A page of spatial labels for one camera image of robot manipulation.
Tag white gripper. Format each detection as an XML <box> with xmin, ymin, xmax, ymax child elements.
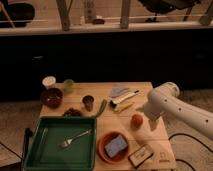
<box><xmin>137</xmin><ymin>101</ymin><xmax>163</xmax><ymax>131</ymax></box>

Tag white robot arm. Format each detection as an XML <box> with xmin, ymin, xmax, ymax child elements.
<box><xmin>139</xmin><ymin>82</ymin><xmax>213</xmax><ymax>140</ymax></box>

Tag green cup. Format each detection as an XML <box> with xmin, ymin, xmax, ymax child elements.
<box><xmin>63</xmin><ymin>79</ymin><xmax>74</xmax><ymax>93</ymax></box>

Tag white cup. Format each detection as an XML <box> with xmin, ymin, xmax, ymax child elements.
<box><xmin>42</xmin><ymin>76</ymin><xmax>56</xmax><ymax>89</ymax></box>

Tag black wooden brush block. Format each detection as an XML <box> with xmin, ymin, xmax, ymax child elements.
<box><xmin>128</xmin><ymin>144</ymin><xmax>154</xmax><ymax>169</ymax></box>

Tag yellow banana toy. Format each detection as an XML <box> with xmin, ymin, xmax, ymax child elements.
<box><xmin>114</xmin><ymin>102</ymin><xmax>133</xmax><ymax>113</ymax></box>

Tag blue sponge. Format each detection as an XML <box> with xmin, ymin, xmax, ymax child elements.
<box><xmin>105</xmin><ymin>135</ymin><xmax>128</xmax><ymax>158</ymax></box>

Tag orange bowl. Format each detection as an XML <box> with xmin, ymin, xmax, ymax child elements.
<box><xmin>97</xmin><ymin>131</ymin><xmax>130</xmax><ymax>164</ymax></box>

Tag green pea pod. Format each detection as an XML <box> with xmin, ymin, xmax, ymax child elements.
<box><xmin>95</xmin><ymin>99</ymin><xmax>107</xmax><ymax>118</ymax></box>

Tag dark red grapes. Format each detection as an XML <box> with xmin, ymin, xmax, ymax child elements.
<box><xmin>63</xmin><ymin>108</ymin><xmax>82</xmax><ymax>116</ymax></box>

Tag silver fork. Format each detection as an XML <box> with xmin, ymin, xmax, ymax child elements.
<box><xmin>59</xmin><ymin>129</ymin><xmax>91</xmax><ymax>148</ymax></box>

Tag green plastic tray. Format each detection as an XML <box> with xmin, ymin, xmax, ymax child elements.
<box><xmin>24</xmin><ymin>116</ymin><xmax>97</xmax><ymax>171</ymax></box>

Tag dark red bowl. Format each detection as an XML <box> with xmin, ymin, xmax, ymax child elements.
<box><xmin>40</xmin><ymin>88</ymin><xmax>63</xmax><ymax>109</ymax></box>

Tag black cable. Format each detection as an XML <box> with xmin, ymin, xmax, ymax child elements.
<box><xmin>167</xmin><ymin>132</ymin><xmax>213</xmax><ymax>171</ymax></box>

